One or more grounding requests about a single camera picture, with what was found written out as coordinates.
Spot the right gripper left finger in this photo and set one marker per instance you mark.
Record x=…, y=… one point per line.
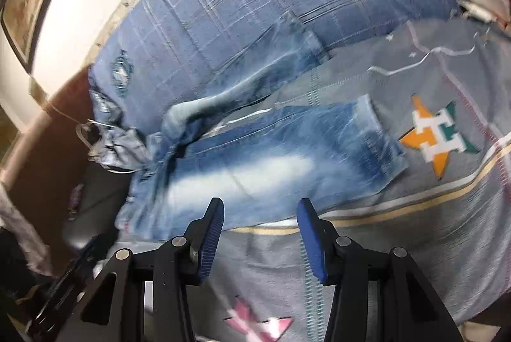
x=179, y=263

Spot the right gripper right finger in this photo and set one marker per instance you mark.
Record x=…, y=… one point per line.
x=340, y=262

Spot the faded blue denim jeans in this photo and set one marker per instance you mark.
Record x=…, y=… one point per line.
x=263, y=167

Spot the brown wooden headboard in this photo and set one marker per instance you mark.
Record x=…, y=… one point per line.
x=47, y=163

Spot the grey patterned bed sheet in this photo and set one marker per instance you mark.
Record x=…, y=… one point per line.
x=399, y=140

